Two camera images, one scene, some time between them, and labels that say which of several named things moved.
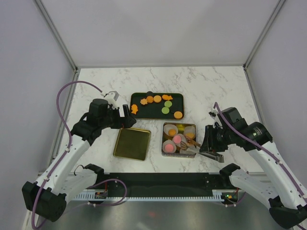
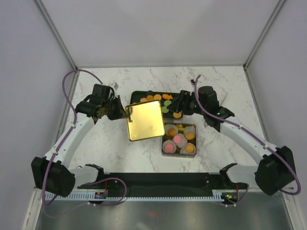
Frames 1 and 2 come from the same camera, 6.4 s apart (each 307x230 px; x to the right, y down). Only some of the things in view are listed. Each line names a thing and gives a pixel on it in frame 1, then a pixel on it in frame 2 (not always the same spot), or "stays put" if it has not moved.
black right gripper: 209,144 to 184,97
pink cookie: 169,147 stays put
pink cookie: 177,139 stays put
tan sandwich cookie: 178,114 stays put
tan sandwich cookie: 190,135 stays put
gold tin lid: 132,143 to 147,120
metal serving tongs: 188,145 to 224,98
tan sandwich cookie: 157,98 stays put
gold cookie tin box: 179,140 stays put
